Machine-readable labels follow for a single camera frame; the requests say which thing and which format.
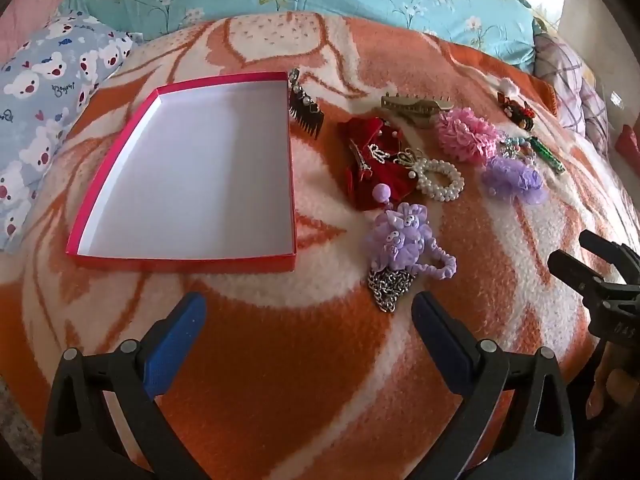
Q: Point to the pink flower scrunchie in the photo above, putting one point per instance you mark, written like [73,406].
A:
[465,135]

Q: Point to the red cloth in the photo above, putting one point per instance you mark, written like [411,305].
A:
[629,144]

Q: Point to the crystal beaded hair clip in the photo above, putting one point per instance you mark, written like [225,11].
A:
[515,145]

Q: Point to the person's right hand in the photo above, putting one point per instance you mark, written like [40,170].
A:
[607,375]

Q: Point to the red velvet bow hair clip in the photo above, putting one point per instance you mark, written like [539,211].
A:
[355,132]

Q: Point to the black pearl hair comb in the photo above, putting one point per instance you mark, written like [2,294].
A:
[305,110]

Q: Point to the pink quilt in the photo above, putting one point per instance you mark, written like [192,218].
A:
[30,15]

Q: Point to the dark metal hair barrette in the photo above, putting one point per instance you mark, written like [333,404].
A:
[361,160]

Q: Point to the red and black hair clip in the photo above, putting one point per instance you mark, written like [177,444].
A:
[517,110]

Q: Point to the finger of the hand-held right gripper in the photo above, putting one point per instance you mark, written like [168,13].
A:
[575,272]
[605,250]

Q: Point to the bronze claw hair clip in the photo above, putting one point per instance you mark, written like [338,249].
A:
[410,109]

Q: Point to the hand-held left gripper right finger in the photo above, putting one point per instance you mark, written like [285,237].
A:
[440,335]

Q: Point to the bear print pillow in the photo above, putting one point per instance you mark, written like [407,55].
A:
[45,85]

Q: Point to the orange and white blanket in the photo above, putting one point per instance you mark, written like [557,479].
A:
[300,360]

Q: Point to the green sequin hair clip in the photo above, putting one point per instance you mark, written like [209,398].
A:
[547,154]

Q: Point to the plaid pillow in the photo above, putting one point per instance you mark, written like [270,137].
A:
[570,80]

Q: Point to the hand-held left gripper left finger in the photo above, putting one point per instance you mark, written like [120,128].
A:
[175,340]

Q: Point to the red cardboard box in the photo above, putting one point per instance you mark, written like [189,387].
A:
[200,170]

